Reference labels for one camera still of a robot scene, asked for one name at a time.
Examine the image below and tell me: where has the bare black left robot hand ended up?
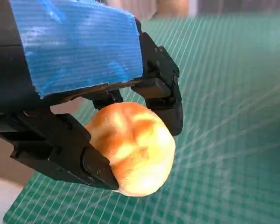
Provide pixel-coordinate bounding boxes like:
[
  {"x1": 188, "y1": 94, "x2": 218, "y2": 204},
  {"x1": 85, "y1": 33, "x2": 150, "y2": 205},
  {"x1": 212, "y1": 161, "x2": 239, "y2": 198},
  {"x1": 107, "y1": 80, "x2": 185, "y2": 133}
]
[{"x1": 0, "y1": 0, "x2": 184, "y2": 189}]

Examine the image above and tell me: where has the round toy bread bun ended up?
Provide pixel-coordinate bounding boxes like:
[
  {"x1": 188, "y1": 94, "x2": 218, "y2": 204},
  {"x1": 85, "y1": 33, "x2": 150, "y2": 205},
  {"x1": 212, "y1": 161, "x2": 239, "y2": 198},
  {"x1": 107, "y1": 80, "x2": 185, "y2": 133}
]
[{"x1": 84, "y1": 101, "x2": 177, "y2": 197}]

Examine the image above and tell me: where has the green cutting mat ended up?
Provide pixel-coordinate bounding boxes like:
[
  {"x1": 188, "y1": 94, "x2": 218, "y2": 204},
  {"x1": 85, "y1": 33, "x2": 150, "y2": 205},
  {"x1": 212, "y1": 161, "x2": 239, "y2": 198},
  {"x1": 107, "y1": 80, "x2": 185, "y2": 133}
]
[{"x1": 2, "y1": 14, "x2": 280, "y2": 224}]

